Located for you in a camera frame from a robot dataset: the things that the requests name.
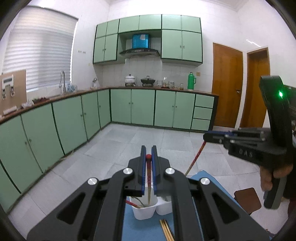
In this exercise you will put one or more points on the red orange patterned chopstick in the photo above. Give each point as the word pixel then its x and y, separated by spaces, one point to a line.
pixel 149 177

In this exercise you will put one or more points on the curved red-handled bamboo chopstick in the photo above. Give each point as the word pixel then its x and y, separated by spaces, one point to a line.
pixel 195 158

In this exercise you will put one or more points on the brown stool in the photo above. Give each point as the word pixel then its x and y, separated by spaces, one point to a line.
pixel 248 200

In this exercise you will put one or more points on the chrome faucet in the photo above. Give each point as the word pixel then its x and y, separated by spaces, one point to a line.
pixel 62 84

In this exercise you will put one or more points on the green lower kitchen cabinets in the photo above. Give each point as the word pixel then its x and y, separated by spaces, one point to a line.
pixel 34 139

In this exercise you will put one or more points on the white pot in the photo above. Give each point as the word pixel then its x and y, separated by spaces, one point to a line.
pixel 130 81

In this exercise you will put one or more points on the steel kettle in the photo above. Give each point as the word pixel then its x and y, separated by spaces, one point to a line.
pixel 94 83

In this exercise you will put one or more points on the range hood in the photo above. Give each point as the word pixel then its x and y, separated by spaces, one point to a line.
pixel 139 45

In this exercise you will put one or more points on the white double utensil holder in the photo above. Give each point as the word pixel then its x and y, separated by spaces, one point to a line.
pixel 160 205

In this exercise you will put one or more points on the green upper kitchen cabinets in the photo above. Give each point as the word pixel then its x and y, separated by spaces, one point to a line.
pixel 173 38

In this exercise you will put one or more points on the green thermos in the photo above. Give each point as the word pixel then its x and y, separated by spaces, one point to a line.
pixel 191 81

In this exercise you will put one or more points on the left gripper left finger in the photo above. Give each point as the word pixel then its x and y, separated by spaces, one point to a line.
pixel 95 211

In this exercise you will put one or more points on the cardboard board with latches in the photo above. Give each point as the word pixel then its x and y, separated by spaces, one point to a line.
pixel 13 90

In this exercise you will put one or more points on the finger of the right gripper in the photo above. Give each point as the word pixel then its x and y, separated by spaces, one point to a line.
pixel 219 137

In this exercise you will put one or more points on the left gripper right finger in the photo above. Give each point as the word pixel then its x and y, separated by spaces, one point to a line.
pixel 201 210

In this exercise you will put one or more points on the black wok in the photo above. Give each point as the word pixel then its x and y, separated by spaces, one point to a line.
pixel 147 82

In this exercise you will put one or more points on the brown wooden door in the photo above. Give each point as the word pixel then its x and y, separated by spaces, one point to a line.
pixel 254 111
pixel 227 83

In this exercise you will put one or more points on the blue table mat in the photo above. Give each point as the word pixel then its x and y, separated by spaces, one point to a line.
pixel 151 229

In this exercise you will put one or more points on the green kitchen cabinets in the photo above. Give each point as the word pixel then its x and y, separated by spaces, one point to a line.
pixel 173 38
pixel 34 139

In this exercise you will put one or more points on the person's right hand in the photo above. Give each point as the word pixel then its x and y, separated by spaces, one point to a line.
pixel 266 175

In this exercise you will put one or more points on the window blind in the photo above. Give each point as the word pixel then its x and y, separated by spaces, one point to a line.
pixel 40 43

